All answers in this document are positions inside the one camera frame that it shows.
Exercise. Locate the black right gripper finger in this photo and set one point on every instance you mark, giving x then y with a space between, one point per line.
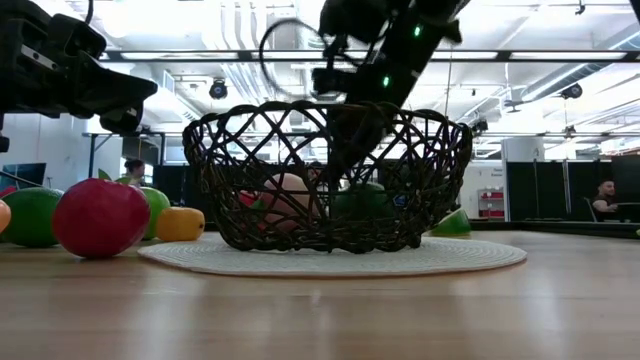
347 165

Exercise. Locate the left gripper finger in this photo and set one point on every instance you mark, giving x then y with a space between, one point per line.
122 120
115 87

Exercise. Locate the light green toy apple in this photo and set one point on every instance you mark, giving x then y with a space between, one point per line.
157 210

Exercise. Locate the red toy apple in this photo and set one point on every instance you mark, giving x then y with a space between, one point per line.
100 220

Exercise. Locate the yellow toy fruit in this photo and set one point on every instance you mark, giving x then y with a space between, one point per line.
180 225

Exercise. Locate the dark green toy fruit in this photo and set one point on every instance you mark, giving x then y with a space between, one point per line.
30 217

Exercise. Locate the round white woven placemat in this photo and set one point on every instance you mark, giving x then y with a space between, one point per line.
450 260

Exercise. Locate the orange toy fruit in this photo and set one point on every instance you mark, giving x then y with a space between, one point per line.
4 216

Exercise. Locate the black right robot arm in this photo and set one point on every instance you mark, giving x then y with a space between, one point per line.
410 45

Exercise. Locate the green toy vegetable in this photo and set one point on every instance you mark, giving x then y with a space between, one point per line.
362 202

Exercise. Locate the black metal stand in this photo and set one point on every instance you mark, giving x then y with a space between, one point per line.
92 155

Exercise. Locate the person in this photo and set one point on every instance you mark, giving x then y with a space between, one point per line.
605 200
135 170

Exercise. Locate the peach coloured toy fruit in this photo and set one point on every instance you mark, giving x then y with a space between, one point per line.
289 199

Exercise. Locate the black partition panels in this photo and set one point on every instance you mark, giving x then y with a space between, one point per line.
170 195
550 190

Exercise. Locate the black ceiling spotlight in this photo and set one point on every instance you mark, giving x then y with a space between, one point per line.
571 91
218 90

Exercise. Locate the small red toy fruit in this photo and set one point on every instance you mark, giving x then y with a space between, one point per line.
247 198

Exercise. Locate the dark monitor screen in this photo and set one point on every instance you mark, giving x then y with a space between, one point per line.
25 175

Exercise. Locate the green toy lime wedge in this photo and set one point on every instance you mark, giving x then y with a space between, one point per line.
455 225

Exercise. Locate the red background object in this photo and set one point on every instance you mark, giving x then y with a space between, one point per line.
6 192

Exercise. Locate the shelf with red bins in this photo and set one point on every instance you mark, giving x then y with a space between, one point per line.
492 195

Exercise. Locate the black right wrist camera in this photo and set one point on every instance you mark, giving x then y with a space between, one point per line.
330 81

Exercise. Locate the black table edge rail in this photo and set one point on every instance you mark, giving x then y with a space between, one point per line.
550 229

